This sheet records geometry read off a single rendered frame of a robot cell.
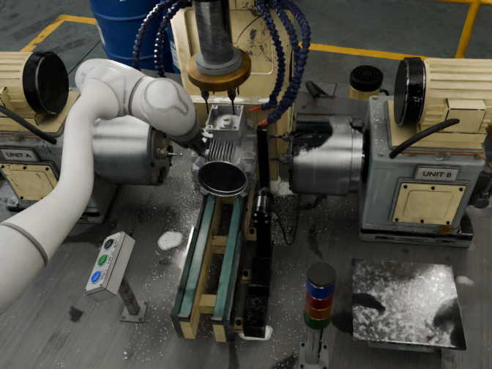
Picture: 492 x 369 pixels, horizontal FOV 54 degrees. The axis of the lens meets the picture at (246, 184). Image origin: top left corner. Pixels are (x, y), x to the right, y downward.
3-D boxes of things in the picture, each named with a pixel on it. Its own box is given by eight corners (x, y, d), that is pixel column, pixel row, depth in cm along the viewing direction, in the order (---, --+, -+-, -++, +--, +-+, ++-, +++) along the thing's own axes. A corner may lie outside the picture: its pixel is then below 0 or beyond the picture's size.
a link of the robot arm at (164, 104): (206, 106, 117) (159, 87, 120) (192, 78, 102) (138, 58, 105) (187, 146, 116) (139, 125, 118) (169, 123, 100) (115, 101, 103)
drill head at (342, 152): (271, 153, 168) (269, 94, 150) (392, 158, 163) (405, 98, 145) (263, 208, 152) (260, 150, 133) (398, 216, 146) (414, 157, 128)
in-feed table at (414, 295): (348, 280, 145) (351, 258, 137) (441, 287, 142) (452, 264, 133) (349, 357, 129) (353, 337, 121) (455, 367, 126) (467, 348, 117)
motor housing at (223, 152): (206, 155, 169) (199, 112, 155) (261, 157, 166) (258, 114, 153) (195, 198, 156) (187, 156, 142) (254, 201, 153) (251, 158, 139)
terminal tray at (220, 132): (213, 121, 157) (211, 104, 152) (246, 122, 156) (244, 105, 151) (206, 146, 149) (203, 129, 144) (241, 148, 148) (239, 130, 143)
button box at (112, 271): (118, 247, 134) (104, 236, 131) (136, 240, 130) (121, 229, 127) (98, 302, 123) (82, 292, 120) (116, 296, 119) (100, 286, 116)
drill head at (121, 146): (90, 145, 177) (67, 89, 159) (187, 149, 172) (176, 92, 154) (64, 197, 160) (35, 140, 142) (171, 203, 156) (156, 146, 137)
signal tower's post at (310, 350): (299, 342, 133) (302, 255, 103) (329, 345, 132) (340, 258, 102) (297, 370, 128) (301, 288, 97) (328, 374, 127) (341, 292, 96)
